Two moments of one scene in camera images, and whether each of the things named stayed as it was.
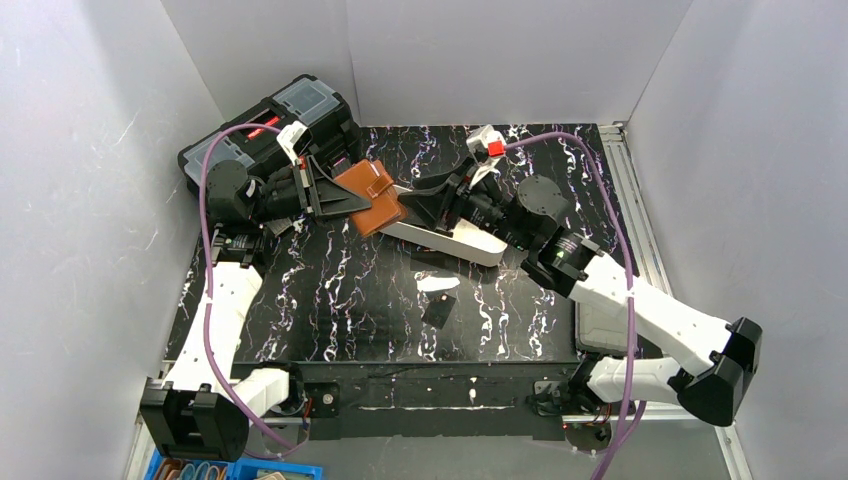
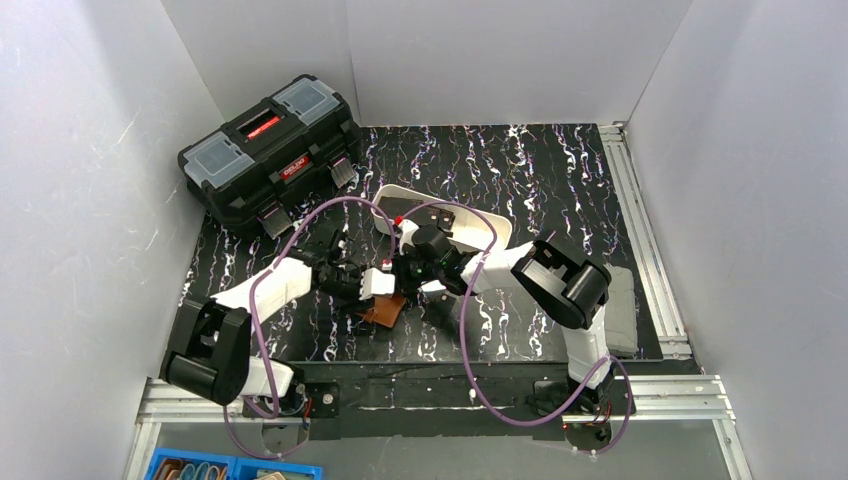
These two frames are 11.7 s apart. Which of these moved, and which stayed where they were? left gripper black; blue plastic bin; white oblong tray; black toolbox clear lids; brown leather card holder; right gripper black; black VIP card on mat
Moved: right gripper black; left gripper black; brown leather card holder; white oblong tray
Stayed: black VIP card on mat; blue plastic bin; black toolbox clear lids
